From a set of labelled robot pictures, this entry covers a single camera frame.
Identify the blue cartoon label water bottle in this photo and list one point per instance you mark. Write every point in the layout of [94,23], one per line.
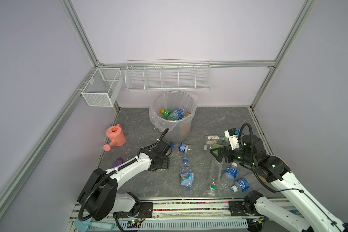
[186,174]

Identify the long white wire shelf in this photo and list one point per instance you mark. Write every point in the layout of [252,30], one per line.
[163,75]

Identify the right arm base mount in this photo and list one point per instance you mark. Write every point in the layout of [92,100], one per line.
[242,208]

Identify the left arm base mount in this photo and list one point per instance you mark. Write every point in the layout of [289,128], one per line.
[141,210]

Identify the grey mesh waste bin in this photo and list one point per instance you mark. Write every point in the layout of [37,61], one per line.
[176,135]

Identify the pink watering can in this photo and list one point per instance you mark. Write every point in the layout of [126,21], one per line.
[116,136]

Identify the small crushed blue bottle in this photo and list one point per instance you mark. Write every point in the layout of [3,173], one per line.
[182,147]

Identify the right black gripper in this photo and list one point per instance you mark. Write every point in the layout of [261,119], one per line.
[228,150]

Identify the bird label tea bottle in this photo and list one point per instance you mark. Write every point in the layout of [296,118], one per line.
[216,139]

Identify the purple spoon pink handle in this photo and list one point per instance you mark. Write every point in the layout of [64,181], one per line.
[118,162]

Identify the tall clear bottle green-red cap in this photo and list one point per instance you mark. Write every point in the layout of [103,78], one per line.
[214,178]

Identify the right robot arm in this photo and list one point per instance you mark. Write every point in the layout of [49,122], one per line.
[275,175]

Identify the clear plastic bin liner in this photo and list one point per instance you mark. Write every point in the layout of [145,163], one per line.
[171,101]

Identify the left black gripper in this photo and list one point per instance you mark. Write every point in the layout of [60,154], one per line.
[166,163]

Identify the small white mesh basket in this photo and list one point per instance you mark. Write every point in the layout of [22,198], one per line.
[103,87]

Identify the Pocari Sweat bottle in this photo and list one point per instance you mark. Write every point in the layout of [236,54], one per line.
[177,114]

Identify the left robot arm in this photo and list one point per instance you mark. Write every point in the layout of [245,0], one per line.
[100,196]

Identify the lime green label bottle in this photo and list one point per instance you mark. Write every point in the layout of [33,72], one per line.
[212,146]

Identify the green Sprite bottle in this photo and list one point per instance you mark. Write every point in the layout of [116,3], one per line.
[165,113]

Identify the blue label bottle right front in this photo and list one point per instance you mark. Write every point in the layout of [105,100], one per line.
[243,184]

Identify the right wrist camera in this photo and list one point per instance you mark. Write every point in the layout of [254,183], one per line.
[232,135]

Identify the teal toy shovel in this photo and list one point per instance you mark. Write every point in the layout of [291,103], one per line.
[84,226]

